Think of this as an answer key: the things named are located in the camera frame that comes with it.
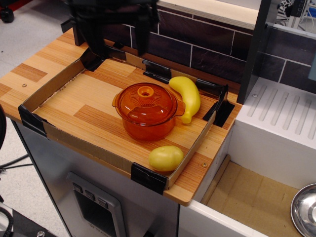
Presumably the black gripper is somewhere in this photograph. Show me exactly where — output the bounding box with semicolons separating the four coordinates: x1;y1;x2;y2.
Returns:
64;0;159;57

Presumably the orange transparent pot lid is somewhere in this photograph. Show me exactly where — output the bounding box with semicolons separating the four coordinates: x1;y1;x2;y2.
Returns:
112;82;178;126

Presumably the orange transparent plastic pot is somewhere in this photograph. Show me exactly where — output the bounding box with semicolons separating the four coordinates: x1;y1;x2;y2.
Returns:
121;95;185;141

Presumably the yellow toy banana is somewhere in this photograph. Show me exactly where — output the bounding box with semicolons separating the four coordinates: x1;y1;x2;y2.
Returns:
169;76;201;124

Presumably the cardboard fence with black tape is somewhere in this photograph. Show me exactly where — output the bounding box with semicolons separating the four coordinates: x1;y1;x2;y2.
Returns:
18;48;240;196

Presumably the yellow toy potato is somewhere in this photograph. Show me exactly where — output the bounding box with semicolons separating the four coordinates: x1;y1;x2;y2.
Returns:
149;146;184;172

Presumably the toy dishwasher front panel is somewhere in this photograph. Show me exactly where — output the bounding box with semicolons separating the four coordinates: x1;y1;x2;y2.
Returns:
66;171;127;237

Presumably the white toy sink unit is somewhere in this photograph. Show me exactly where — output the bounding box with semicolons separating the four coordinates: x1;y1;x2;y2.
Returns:
178;79;316;237

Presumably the silver metal bowl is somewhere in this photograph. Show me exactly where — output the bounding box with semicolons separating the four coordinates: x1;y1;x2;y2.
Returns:
290;183;316;237

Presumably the black vertical post right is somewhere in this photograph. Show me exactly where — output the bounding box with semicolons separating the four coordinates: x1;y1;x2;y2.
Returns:
237;0;271;104

